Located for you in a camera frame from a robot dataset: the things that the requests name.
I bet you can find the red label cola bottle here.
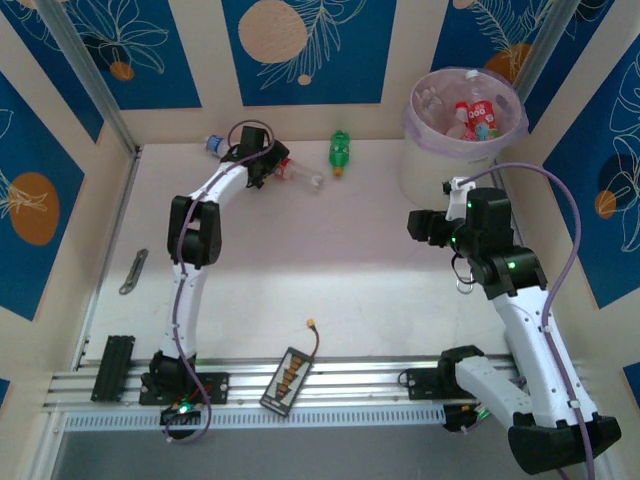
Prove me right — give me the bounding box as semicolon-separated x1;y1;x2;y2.
273;157;326;193

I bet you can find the crushed clear plastic bottle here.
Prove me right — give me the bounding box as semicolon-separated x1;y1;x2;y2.
417;87;451;124

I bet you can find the white cap clear bottle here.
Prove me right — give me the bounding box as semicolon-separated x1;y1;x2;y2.
464;69;485;104

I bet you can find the white plastic bin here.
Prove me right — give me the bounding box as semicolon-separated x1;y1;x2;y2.
398;67;530;206

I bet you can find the green plastic bottle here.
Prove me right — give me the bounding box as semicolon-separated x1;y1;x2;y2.
328;129;352;178

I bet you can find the flat metal strip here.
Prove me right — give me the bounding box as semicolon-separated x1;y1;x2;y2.
118;248;150;296

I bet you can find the control board with green light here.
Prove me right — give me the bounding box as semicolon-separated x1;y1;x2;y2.
158;394;202;427
442;403;490;435

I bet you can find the black power distribution board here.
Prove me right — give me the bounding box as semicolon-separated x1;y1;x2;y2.
259;345;317;416

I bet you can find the silver carabiner ring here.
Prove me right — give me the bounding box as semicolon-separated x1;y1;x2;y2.
452;254;476;296

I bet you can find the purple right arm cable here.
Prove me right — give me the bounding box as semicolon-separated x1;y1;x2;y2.
459;162;596;480

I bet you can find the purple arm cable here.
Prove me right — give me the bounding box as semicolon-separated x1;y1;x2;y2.
163;118;276;448
459;162;596;480

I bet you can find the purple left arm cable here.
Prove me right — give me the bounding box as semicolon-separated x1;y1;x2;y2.
163;118;276;448

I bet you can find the wire with yellow connector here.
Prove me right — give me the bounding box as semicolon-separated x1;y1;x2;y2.
305;318;322;360

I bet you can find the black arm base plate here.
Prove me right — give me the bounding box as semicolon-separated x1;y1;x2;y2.
404;367;481;402
138;372;232;406

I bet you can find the aluminium mounting rail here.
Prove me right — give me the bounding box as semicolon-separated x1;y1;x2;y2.
43;355;601;411

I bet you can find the aluminium frame post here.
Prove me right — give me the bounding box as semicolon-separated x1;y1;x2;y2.
514;0;569;99
34;0;142;157

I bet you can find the white slotted cable duct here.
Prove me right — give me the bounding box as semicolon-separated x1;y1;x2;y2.
63;403;447;432

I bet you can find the black extrusion bracket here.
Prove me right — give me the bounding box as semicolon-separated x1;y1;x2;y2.
89;334;136;404

